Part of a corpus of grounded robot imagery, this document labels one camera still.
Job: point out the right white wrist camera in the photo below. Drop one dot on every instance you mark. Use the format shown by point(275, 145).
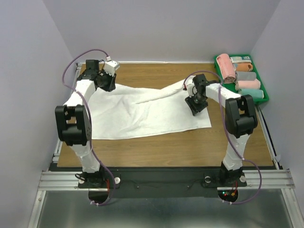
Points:
point(191, 89)

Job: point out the aluminium frame rail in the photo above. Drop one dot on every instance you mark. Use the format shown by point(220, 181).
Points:
point(40, 197)

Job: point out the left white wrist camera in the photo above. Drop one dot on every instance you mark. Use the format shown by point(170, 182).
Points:
point(111, 66)

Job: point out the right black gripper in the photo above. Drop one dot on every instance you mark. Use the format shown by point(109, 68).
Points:
point(194, 107)

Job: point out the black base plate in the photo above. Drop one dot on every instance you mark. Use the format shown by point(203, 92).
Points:
point(144, 183)

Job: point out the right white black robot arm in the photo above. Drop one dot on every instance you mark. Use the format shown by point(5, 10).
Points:
point(239, 121)

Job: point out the long pink rolled towel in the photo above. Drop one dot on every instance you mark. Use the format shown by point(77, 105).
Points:
point(226, 68)

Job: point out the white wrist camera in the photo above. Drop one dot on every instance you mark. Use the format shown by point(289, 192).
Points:
point(111, 66)
point(191, 89)

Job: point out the orange rolled towel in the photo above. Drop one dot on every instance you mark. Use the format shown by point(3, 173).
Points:
point(243, 67)

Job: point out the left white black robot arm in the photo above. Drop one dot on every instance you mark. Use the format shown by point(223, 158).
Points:
point(74, 123)

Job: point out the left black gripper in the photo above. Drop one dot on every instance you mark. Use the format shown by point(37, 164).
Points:
point(111, 85)

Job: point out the white blue patterned towel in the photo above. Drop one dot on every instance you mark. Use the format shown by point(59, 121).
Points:
point(240, 59)

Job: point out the grey rolled towel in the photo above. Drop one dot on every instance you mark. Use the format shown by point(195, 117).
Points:
point(245, 76)

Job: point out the teal rolled towel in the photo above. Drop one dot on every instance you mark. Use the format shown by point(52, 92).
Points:
point(255, 93)

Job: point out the short pink rolled towel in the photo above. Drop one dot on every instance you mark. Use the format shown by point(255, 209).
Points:
point(253, 84)

